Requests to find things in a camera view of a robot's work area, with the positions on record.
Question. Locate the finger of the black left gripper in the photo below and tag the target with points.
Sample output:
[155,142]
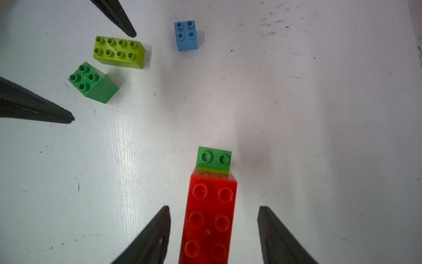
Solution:
[18,102]
[113,10]

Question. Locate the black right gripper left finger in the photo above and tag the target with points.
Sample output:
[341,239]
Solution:
[151,245]

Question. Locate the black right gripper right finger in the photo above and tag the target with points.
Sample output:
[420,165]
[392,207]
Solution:
[278,245]

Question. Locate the lime long lego brick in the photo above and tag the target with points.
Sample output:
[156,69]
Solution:
[119,52]
[212,173]

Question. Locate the red long lego brick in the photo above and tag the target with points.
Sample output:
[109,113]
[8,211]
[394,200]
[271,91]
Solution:
[208,221]

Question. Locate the green square lego brick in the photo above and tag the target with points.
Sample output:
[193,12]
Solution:
[93,84]

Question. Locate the blue square lego brick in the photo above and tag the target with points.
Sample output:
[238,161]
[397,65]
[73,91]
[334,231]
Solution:
[186,35]

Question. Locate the green long lego brick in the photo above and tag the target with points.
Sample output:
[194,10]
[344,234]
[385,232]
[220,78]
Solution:
[213,160]

